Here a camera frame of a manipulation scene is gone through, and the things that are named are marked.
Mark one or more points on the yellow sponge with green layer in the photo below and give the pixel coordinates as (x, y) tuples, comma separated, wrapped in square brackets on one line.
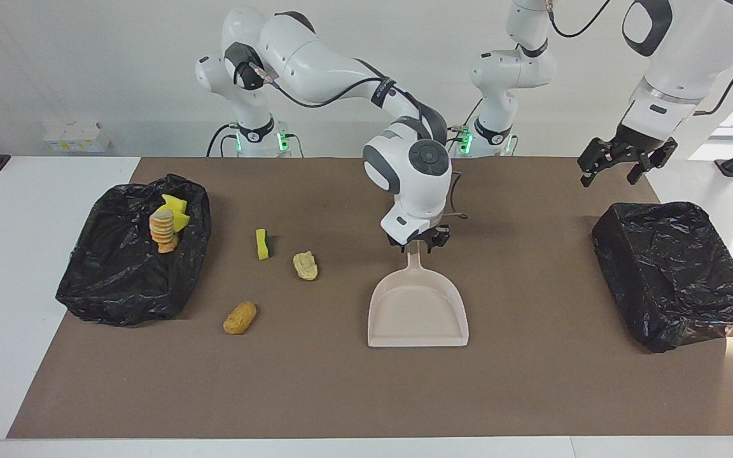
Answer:
[(262, 247)]

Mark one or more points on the bin lined with black bag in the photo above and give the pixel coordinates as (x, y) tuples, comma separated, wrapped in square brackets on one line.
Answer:
[(672, 273), (118, 280)]

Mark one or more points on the brown nugget shaped foam piece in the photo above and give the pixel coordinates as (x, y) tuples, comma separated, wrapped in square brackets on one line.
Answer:
[(239, 318)]

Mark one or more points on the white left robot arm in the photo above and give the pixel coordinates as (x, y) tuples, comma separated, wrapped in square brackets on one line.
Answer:
[(684, 57)]

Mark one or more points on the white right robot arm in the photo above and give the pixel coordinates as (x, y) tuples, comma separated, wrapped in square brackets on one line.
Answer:
[(315, 57)]

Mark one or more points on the pale cream foam piece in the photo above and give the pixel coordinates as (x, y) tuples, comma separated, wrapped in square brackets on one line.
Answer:
[(306, 267)]

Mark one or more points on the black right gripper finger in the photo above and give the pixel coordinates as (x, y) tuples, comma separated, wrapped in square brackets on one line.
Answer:
[(399, 247), (439, 242)]

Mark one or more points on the white carton boxes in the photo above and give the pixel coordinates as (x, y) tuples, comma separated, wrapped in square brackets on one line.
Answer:
[(77, 137)]

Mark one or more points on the beige plastic dustpan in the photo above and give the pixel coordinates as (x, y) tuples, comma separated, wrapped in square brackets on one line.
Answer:
[(417, 312)]

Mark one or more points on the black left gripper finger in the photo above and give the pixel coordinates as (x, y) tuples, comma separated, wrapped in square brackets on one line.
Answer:
[(595, 159), (656, 160)]

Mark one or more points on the orange cream striped foam piece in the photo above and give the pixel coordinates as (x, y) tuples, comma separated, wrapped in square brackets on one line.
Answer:
[(163, 230)]

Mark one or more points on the yellow sponge piece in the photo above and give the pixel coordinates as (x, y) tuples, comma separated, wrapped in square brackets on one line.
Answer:
[(179, 213)]

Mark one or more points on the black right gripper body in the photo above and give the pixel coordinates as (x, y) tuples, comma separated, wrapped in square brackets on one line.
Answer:
[(420, 240)]

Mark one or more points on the brown table mat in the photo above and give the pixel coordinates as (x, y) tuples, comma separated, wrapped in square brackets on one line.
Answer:
[(341, 394)]

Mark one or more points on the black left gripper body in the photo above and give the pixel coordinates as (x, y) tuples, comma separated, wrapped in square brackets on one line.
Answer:
[(634, 147)]

